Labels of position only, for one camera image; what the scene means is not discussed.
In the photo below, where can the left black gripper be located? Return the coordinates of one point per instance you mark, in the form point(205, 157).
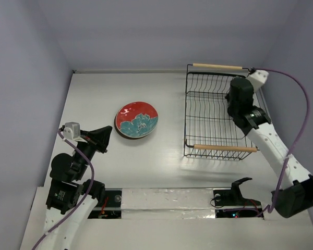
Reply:
point(98, 137)

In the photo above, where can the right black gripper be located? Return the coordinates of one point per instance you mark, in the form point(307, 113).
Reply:
point(231, 97)

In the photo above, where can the dark teal blossom plate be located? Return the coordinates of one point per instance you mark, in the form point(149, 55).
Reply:
point(135, 130)

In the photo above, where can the red and teal plate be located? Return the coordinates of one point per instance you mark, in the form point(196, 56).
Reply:
point(137, 112)

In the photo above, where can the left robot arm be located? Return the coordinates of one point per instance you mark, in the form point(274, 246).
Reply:
point(73, 192)

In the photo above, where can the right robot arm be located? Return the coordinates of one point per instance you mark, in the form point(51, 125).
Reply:
point(294, 189)

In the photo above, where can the silver foil strip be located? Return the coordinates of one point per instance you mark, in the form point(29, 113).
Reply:
point(167, 204)

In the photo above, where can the aluminium rail right side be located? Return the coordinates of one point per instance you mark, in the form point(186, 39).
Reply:
point(262, 99)

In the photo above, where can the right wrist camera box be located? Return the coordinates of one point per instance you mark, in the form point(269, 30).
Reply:
point(257, 78)

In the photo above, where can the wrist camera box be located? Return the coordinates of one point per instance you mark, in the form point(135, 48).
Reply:
point(71, 130)
point(257, 78)

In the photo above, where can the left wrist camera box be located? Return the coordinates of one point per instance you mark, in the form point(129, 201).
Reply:
point(71, 130)

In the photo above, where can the black wire dish rack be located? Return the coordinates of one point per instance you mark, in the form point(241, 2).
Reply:
point(209, 132)

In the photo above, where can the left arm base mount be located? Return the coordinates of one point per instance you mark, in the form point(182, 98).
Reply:
point(110, 208)

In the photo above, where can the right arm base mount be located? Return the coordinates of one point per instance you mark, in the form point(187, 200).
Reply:
point(228, 205)

